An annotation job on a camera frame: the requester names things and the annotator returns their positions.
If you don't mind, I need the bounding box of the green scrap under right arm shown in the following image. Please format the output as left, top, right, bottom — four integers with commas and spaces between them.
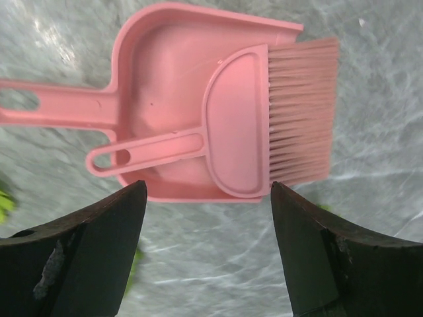
125, 246, 143, 295

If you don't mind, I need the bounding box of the pink dustpan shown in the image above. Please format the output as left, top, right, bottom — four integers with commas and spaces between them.
1, 3, 303, 203

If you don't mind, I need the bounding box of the green scrap front right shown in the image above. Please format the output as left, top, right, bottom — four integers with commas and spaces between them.
0, 190, 16, 224

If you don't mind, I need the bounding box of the pink hand brush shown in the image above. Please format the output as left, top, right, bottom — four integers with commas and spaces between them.
87, 38, 339, 198

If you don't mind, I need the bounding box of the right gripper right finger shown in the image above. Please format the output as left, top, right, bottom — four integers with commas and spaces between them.
270, 182, 422, 316

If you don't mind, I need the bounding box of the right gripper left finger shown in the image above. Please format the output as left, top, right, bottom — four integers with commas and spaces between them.
1, 181, 147, 316

